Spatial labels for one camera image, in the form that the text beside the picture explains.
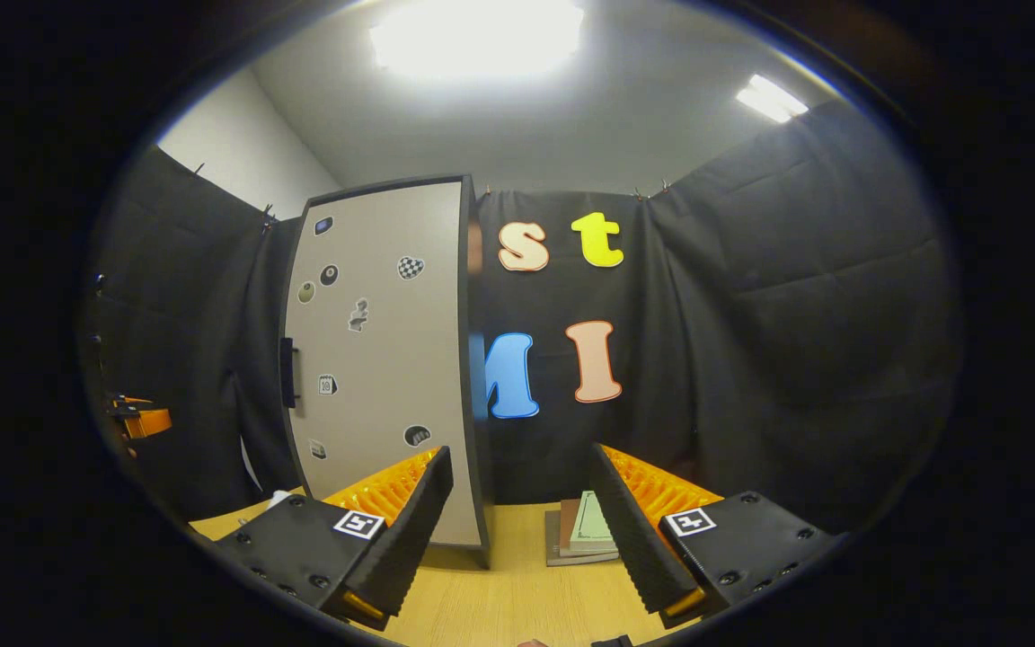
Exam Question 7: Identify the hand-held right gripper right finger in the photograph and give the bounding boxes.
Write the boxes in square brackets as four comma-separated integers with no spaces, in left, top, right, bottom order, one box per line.
[589,442,846,630]

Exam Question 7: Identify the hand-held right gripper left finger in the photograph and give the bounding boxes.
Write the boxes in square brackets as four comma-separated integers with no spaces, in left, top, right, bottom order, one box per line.
[212,447,454,630]

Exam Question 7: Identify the black cabinet door handle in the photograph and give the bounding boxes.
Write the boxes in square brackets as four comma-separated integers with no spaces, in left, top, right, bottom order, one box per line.
[279,337,300,410]

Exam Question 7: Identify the brown book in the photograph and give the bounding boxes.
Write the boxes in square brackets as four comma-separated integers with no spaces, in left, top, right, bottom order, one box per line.
[559,499,583,555]

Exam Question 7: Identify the black backdrop cloth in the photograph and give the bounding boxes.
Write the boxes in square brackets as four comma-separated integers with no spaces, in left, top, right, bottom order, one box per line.
[82,99,963,540]

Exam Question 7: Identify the small ceiling light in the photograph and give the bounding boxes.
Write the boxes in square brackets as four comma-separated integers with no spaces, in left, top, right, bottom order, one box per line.
[736,74,810,125]

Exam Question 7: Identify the large ceiling light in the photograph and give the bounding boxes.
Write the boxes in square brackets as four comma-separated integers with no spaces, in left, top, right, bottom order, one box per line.
[369,0,586,82]

